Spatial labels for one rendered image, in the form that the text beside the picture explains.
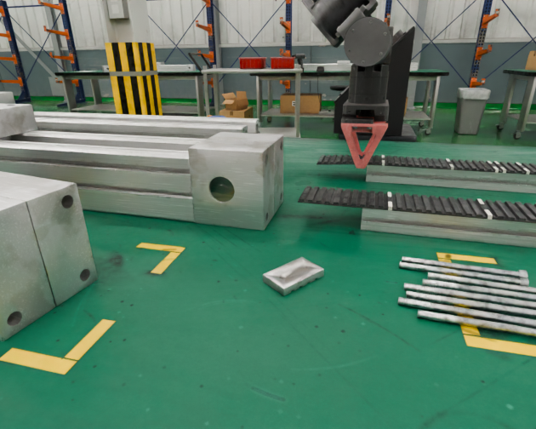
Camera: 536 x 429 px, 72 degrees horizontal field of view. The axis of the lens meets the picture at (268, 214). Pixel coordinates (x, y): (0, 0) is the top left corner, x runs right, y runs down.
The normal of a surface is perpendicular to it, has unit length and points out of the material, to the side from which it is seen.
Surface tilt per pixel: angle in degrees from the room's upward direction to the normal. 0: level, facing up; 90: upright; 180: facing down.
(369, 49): 89
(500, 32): 90
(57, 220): 90
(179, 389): 0
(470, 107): 94
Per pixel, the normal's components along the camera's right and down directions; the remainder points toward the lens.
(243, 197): -0.27, 0.38
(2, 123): 0.96, 0.10
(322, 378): -0.01, -0.92
